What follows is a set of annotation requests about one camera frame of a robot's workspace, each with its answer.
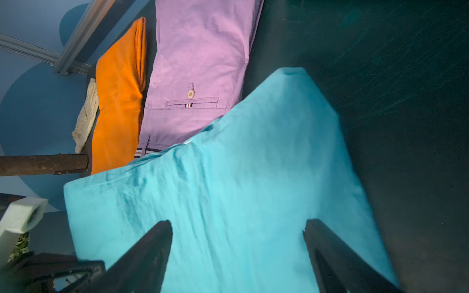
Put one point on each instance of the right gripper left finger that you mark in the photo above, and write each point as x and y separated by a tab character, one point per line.
142	268

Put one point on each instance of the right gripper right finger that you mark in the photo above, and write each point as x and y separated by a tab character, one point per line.
337	268

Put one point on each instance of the turquoise pants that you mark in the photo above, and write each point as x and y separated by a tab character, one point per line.
238	195

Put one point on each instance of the purple pants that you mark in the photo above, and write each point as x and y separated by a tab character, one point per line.
203	50

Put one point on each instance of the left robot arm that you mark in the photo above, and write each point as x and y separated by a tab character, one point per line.
27	272

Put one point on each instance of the folded orange pants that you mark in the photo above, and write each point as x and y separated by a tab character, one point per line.
120	81

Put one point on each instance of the cream work glove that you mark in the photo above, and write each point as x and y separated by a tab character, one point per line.
86	117

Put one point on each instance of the aluminium frame right post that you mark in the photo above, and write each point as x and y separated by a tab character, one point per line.
92	17

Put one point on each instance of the aluminium frame back bar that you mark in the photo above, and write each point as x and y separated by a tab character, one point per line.
25	49

